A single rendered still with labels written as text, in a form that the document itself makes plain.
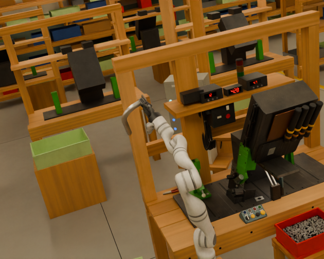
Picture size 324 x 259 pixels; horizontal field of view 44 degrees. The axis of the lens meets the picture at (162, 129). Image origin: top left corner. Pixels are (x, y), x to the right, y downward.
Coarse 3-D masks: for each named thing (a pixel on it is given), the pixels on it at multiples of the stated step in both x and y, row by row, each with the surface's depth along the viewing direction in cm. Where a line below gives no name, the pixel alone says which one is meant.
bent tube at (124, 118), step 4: (132, 104) 215; (136, 104) 215; (140, 104) 216; (128, 108) 214; (132, 108) 214; (124, 112) 215; (128, 112) 214; (124, 116) 216; (124, 120) 218; (124, 124) 221; (128, 124) 224; (128, 128) 227; (128, 132) 230
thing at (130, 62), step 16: (288, 16) 283; (304, 16) 280; (224, 32) 270; (240, 32) 269; (256, 32) 273; (272, 32) 276; (160, 48) 258; (176, 48) 258; (192, 48) 262; (208, 48) 265; (112, 64) 257; (128, 64) 252; (144, 64) 255
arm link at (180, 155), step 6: (180, 150) 192; (174, 156) 192; (180, 156) 188; (186, 156) 187; (180, 162) 187; (186, 162) 184; (192, 162) 183; (186, 168) 185; (192, 168) 177; (192, 174) 172; (198, 174) 173; (192, 180) 172; (198, 180) 172; (198, 186) 173
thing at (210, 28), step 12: (204, 0) 984; (216, 0) 982; (228, 0) 961; (240, 0) 966; (252, 0) 971; (276, 0) 1034; (288, 0) 1014; (204, 12) 942; (276, 12) 1003; (180, 24) 975; (216, 24) 971
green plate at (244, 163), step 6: (240, 144) 267; (240, 150) 267; (246, 150) 260; (240, 156) 267; (246, 156) 260; (240, 162) 267; (246, 162) 260; (252, 162) 263; (240, 168) 268; (246, 168) 261; (252, 168) 264
